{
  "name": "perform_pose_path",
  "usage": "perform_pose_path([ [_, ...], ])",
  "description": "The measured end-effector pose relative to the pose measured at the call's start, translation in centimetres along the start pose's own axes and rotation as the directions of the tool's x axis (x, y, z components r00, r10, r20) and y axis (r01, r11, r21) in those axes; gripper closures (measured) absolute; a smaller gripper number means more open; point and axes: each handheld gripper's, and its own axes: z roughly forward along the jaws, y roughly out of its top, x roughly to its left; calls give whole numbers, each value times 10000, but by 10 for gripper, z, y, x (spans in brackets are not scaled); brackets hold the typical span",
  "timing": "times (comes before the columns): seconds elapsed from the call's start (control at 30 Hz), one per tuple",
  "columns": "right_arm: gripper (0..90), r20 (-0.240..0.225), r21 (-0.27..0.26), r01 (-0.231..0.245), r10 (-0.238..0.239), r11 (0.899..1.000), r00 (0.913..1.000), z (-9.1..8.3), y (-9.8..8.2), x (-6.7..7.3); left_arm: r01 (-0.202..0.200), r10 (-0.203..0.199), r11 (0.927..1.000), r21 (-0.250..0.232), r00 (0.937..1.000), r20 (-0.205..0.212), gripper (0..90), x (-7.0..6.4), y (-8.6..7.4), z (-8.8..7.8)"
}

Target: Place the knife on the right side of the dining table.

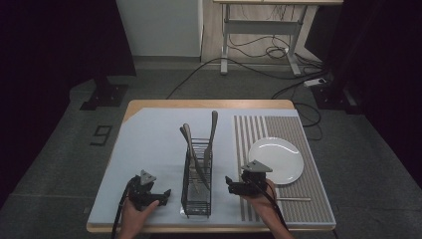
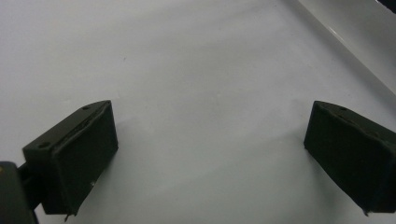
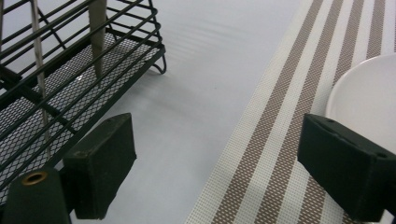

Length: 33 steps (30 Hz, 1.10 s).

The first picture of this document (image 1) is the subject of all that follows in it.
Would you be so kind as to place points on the white panel board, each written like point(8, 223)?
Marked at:
point(159, 26)

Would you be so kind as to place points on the person's right hand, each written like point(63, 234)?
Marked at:
point(262, 204)

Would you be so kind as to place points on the black stand with base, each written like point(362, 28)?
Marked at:
point(335, 93)

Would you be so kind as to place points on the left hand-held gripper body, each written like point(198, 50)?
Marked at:
point(142, 192)

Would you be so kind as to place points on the light blue table mat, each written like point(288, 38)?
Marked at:
point(152, 156)

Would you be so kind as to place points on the grey striped placemat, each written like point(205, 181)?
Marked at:
point(298, 205)

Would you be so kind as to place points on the white power strip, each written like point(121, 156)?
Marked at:
point(315, 81)

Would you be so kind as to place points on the long steel table knife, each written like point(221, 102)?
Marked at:
point(211, 139)

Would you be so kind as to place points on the wooden table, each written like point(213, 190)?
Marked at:
point(199, 103)

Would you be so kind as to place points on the black stand base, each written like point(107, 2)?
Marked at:
point(104, 94)

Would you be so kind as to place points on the person's left hand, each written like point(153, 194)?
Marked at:
point(134, 217)

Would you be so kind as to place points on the white metal frame desk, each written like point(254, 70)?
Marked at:
point(262, 26)

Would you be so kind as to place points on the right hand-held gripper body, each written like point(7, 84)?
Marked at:
point(253, 181)

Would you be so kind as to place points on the white round plate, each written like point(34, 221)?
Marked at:
point(280, 159)

